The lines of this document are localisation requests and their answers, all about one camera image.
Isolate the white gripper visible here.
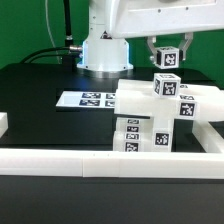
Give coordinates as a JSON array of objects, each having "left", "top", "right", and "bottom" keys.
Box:
[{"left": 105, "top": 0, "right": 224, "bottom": 64}]

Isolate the white chair back frame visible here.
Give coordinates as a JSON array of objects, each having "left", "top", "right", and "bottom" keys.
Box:
[{"left": 114, "top": 79, "right": 224, "bottom": 122}]

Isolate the white chair seat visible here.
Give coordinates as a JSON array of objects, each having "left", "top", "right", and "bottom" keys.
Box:
[{"left": 151, "top": 117, "right": 174, "bottom": 152}]

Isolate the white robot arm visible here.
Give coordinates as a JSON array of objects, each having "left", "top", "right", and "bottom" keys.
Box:
[{"left": 78, "top": 0, "right": 224, "bottom": 77}]

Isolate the white sheet with markers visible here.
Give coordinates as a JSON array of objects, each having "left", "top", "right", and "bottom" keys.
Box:
[{"left": 56, "top": 91, "right": 115, "bottom": 108}]

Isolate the white U-shaped obstacle fence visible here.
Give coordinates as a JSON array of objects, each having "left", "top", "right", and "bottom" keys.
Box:
[{"left": 0, "top": 122, "right": 224, "bottom": 179}]

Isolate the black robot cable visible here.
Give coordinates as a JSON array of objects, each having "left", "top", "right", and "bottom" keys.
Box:
[{"left": 20, "top": 0, "right": 84, "bottom": 64}]

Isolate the thin white cable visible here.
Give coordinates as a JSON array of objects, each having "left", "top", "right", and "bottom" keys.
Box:
[{"left": 45, "top": 0, "right": 63, "bottom": 64}]

